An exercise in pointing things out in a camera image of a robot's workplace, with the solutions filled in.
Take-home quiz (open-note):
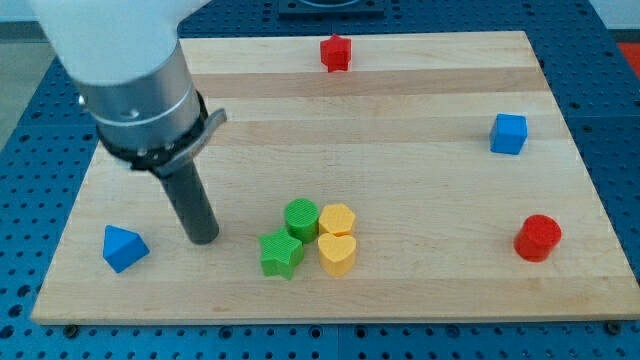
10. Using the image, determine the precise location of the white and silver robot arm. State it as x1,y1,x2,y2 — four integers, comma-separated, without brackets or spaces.
29,0,226,178

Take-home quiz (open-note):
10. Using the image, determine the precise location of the light wooden board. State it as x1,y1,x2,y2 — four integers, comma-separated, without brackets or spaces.
32,31,639,325

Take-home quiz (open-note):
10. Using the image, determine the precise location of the blue triangle block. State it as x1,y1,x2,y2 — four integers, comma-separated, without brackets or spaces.
103,225,150,273

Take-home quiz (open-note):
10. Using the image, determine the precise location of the green cylinder block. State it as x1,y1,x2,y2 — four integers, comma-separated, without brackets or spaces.
284,198,320,243

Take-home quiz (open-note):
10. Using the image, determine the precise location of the yellow hexagon block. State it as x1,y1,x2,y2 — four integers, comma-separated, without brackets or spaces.
318,203,356,236

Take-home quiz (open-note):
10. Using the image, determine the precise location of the yellow heart block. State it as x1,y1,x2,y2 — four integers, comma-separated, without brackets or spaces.
317,233,357,277

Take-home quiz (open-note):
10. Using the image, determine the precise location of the green star block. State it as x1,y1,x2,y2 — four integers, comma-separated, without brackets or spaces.
258,227,304,280

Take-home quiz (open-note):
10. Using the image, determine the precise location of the red star block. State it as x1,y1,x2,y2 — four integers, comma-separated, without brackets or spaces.
320,34,352,72

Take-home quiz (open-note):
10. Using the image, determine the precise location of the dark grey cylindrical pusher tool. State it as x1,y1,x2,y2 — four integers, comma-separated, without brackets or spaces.
160,161,219,245

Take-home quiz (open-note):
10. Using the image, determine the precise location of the blue cube block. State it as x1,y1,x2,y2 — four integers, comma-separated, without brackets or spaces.
489,113,528,155

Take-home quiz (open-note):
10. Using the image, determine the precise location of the red cylinder block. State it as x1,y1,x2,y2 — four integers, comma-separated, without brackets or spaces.
513,214,562,262

